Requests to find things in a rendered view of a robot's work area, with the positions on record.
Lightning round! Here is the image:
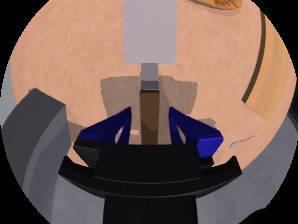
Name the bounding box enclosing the round cheese pizza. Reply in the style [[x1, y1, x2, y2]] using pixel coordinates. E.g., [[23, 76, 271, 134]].
[[194, 0, 243, 10]]

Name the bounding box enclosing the light wooden cutting board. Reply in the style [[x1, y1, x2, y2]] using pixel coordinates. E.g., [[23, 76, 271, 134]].
[[242, 10, 289, 121]]

